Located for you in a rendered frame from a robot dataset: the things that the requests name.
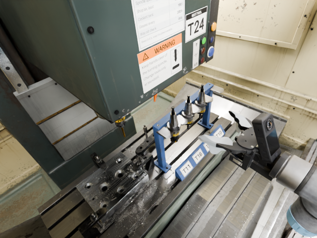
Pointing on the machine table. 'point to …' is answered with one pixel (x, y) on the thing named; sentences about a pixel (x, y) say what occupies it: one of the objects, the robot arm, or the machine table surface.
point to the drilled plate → (129, 185)
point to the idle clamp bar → (145, 145)
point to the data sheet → (157, 20)
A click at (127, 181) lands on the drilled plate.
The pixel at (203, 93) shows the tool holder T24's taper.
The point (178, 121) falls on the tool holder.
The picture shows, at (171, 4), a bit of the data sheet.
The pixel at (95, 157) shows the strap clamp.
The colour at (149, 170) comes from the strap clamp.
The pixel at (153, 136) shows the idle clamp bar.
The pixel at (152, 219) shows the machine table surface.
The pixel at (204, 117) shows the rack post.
